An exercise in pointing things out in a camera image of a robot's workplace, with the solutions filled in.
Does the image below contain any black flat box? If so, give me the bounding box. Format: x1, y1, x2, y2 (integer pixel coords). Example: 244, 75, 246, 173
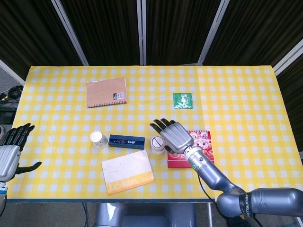
0, 110, 15, 124

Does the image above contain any green printed packet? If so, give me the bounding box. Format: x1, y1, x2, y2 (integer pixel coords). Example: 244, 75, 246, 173
173, 92, 194, 110

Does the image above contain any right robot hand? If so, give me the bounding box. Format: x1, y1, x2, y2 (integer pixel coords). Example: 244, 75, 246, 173
149, 118, 195, 154

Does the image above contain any red 2026 desk calendar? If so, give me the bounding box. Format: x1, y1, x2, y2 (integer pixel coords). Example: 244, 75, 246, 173
167, 129, 215, 169

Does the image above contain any thin black hanging cable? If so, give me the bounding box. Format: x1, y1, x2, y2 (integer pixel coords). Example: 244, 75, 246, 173
81, 202, 89, 227

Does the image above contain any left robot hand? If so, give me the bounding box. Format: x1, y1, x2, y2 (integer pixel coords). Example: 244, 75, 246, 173
0, 122, 42, 183

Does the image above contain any silver partition frame post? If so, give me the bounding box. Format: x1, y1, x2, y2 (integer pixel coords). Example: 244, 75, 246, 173
51, 0, 89, 66
136, 0, 147, 66
0, 59, 26, 86
274, 37, 303, 76
197, 0, 231, 66

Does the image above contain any dark blue long box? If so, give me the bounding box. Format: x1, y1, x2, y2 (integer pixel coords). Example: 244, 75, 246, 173
108, 134, 146, 150

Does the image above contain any yellow checkered tablecloth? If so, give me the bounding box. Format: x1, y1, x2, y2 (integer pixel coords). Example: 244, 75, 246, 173
4, 65, 303, 201

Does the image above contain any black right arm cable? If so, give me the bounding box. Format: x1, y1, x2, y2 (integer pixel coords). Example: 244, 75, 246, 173
197, 174, 218, 202

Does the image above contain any grey robot torso base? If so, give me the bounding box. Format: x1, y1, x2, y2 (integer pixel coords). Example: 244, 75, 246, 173
94, 202, 197, 227

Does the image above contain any bundle of black cables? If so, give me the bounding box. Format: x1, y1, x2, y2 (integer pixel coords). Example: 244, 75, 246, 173
0, 85, 24, 103

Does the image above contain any white yellow Lexicon book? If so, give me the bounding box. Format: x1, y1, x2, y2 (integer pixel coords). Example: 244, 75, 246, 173
101, 150, 155, 196

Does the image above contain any brown spiral notebook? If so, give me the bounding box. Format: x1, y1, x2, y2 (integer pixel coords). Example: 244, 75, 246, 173
85, 77, 129, 109

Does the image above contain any white table leg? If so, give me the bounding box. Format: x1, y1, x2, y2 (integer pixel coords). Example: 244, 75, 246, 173
207, 202, 214, 227

